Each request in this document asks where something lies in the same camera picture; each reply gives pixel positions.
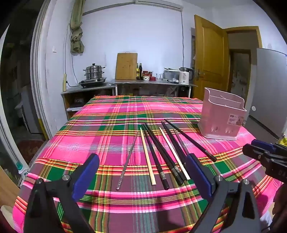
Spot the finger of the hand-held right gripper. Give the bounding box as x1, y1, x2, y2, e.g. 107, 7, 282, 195
251, 139, 277, 154
243, 144, 273, 162

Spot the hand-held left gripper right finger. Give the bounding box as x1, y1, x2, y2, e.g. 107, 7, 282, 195
185, 153, 262, 233

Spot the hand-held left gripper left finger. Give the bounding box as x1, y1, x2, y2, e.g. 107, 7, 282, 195
23, 153, 100, 233

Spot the light wooden chopstick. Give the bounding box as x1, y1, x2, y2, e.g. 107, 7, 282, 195
140, 127, 156, 186
159, 127, 190, 181

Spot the black chopstick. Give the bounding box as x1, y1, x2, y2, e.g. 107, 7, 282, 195
145, 122, 184, 186
164, 119, 217, 163
161, 121, 187, 181
142, 124, 170, 190

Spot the pink plastic utensil holder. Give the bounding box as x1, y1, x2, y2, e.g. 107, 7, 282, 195
197, 87, 247, 140

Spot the person's right hand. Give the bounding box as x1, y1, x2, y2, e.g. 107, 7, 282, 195
271, 185, 287, 227

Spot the pink plaid tablecloth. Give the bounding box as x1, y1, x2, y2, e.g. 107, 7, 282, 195
12, 95, 283, 233

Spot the silver metal chopstick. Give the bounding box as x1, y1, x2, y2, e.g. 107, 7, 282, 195
116, 132, 139, 191
173, 129, 191, 156

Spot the grey refrigerator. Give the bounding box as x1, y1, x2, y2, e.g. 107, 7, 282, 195
244, 48, 287, 140

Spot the low steel shelf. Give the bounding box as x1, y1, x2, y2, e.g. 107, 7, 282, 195
61, 82, 117, 120

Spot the black induction cooker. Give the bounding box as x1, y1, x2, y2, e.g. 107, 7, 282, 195
78, 77, 107, 88

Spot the yellow wooden door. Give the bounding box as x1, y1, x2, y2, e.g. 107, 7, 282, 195
194, 15, 229, 101

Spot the white electric kettle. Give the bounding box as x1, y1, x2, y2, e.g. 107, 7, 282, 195
179, 67, 194, 85

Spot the steel steamer pot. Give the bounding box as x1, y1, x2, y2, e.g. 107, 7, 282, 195
83, 63, 106, 80

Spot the clear plastic storage box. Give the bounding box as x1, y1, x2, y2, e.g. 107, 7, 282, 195
163, 69, 181, 84

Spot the steel counter table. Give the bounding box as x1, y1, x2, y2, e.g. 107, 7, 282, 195
111, 79, 198, 98

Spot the wooden cutting board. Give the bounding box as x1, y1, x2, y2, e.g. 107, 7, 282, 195
115, 52, 138, 80

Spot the green tied curtain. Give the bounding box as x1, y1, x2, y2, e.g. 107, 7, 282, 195
69, 0, 85, 54

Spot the white window frame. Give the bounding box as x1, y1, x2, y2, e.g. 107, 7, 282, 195
0, 0, 59, 171

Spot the yellow door frame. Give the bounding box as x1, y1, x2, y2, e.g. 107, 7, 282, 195
225, 26, 263, 106

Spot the black wall cable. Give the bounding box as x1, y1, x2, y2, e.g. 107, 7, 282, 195
180, 10, 185, 68

